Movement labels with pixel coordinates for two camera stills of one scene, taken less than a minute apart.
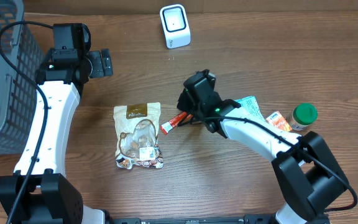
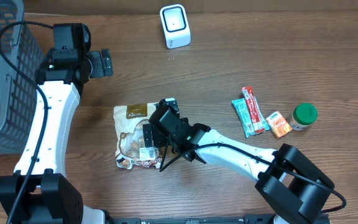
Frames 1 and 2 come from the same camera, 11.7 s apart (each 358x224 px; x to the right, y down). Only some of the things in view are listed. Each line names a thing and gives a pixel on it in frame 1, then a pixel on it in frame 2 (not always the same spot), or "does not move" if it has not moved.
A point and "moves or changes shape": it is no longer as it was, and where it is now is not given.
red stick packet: x=175 y=121 moves or changes shape
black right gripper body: x=184 y=101 -> x=151 y=137
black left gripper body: x=101 y=64 does not move
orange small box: x=277 y=120 does not move
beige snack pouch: x=136 y=134 does not move
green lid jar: x=303 y=115 does not move
